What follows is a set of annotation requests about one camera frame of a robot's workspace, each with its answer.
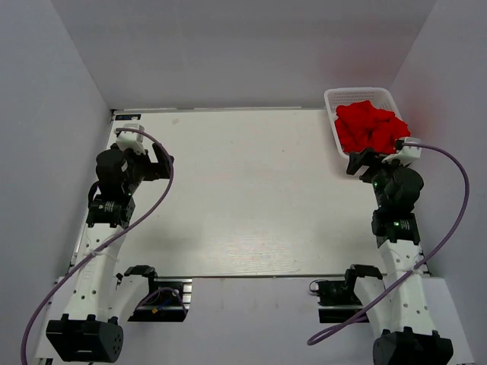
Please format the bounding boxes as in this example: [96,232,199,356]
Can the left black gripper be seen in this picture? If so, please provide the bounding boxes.
[122,143,173,195]

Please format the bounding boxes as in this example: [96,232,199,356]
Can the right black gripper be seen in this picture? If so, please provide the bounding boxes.
[346,147,410,209]

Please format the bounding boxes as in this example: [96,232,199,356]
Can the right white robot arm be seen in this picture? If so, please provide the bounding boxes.
[343,148,454,364]

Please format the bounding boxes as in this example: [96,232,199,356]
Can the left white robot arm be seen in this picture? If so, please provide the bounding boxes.
[46,143,173,363]

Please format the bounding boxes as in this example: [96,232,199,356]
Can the red shirts in basket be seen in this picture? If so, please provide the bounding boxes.
[334,100,411,154]

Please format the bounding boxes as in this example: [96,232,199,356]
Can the white plastic basket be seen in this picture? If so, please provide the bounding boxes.
[323,87,403,160]

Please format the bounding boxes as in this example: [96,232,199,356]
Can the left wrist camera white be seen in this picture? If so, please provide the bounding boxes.
[115,131,146,155]

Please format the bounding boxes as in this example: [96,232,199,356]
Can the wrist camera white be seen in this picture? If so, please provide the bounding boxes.
[382,137,422,166]
[115,131,146,155]

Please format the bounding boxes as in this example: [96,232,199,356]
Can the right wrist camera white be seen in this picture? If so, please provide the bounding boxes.
[382,137,422,166]

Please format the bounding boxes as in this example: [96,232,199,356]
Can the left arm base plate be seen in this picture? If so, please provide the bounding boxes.
[129,278,193,323]

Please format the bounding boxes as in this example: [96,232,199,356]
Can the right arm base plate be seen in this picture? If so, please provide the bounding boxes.
[309,280,362,324]

